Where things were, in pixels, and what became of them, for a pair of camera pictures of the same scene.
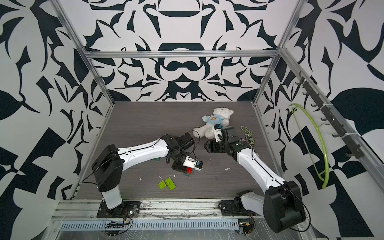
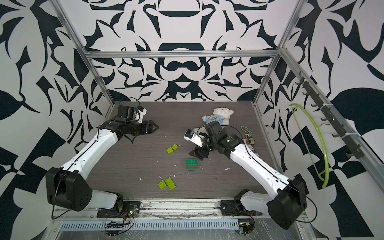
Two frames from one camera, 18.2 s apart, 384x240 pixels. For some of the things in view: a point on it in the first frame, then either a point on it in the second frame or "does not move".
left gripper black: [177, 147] to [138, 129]
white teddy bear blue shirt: [221, 116] does not move
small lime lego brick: [161, 185] does not move
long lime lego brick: [170, 183] does not move
